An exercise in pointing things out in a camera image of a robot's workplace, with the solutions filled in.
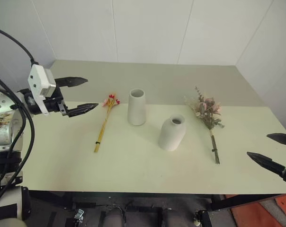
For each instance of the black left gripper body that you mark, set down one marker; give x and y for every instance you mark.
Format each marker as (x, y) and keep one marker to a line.
(59, 104)

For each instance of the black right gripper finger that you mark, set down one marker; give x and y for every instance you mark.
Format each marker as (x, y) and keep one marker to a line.
(283, 139)
(267, 162)

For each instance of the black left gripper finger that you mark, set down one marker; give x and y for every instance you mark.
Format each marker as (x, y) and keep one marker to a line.
(72, 81)
(82, 108)

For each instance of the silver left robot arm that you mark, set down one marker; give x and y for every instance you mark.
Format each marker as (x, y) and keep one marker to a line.
(3, 127)

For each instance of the white conical vase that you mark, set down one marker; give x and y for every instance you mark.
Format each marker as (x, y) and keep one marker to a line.
(136, 111)

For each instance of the white bottle-shaped vase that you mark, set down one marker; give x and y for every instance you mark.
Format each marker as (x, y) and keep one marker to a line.
(171, 134)

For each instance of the yellow-stemmed red flower bunch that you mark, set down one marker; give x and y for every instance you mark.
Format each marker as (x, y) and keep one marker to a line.
(104, 123)

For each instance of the orange floor mat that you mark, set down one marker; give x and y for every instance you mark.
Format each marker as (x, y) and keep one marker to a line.
(252, 216)

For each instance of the dried pink flower bouquet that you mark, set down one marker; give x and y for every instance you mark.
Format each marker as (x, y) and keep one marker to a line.
(208, 113)

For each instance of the silver metal clamp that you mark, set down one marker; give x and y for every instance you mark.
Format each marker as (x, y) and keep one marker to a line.
(79, 214)

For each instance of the white robot body shell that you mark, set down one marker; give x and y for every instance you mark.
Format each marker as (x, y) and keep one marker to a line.
(8, 201)

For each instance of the dark rounded shape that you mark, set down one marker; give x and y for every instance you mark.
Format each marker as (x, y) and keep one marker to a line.
(113, 218)

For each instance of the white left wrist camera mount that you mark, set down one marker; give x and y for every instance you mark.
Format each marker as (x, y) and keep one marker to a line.
(36, 78)

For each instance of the black bracket with white caster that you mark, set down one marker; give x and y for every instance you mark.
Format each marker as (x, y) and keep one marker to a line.
(202, 217)

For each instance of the black table frame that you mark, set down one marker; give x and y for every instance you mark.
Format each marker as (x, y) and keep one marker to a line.
(133, 195)

